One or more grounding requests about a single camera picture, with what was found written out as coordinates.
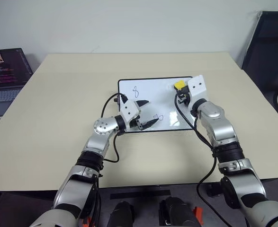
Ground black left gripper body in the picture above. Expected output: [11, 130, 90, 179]
[129, 115, 144, 131]

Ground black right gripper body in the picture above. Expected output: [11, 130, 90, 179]
[182, 85, 192, 107]

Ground yellow whiteboard eraser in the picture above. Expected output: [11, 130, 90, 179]
[173, 80, 187, 91]

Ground black table clamp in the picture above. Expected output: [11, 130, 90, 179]
[207, 183, 222, 197]

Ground large dark rounded shape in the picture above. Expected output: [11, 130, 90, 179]
[158, 196, 204, 227]

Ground black leaning panel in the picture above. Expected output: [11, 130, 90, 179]
[241, 11, 278, 93]

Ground small dark rounded shape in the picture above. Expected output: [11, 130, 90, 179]
[106, 201, 136, 227]

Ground open grey laptop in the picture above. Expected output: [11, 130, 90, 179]
[0, 48, 34, 118]

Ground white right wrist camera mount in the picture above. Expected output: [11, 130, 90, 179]
[187, 74, 207, 105]

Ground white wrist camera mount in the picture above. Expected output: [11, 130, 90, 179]
[187, 74, 207, 105]
[118, 99, 141, 131]

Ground white whiteboard with black frame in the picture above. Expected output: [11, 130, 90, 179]
[117, 76, 209, 134]

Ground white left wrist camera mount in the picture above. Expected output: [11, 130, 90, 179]
[118, 99, 141, 131]

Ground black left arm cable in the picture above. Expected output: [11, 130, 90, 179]
[101, 93, 129, 164]

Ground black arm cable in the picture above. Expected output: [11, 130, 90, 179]
[101, 93, 129, 164]
[174, 92, 233, 227]

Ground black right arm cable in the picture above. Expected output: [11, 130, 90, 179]
[174, 92, 233, 227]

